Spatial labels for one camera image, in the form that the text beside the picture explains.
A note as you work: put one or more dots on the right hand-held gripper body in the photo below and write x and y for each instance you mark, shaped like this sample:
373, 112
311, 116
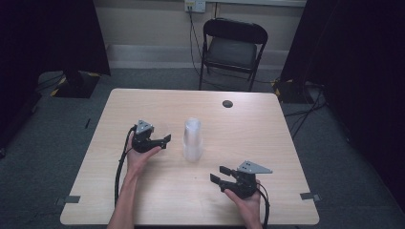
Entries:
245, 183

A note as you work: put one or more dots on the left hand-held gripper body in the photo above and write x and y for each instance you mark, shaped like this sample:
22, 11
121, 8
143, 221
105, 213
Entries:
141, 141

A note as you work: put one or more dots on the stack of clear plastic cups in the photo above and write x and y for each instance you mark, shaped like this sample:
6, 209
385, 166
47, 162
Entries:
192, 140

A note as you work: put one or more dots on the person's left hand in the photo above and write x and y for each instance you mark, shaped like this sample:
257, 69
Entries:
140, 160

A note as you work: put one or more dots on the person's right hand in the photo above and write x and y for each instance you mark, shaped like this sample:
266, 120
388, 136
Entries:
248, 206

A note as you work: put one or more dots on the grey tape strip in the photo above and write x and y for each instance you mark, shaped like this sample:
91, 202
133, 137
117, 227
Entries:
68, 200
310, 196

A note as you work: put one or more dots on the black round table grommet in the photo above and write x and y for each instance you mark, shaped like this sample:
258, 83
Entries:
227, 103

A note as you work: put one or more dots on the black stand base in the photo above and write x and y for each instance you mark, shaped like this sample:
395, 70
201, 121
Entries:
291, 92
76, 86

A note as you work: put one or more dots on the black folding chair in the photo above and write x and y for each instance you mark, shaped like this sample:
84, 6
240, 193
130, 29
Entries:
234, 52

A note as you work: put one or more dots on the black curtain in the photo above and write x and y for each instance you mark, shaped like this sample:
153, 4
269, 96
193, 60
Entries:
47, 41
359, 79

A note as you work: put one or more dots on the white wall socket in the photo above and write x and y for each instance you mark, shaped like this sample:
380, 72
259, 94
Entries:
195, 5

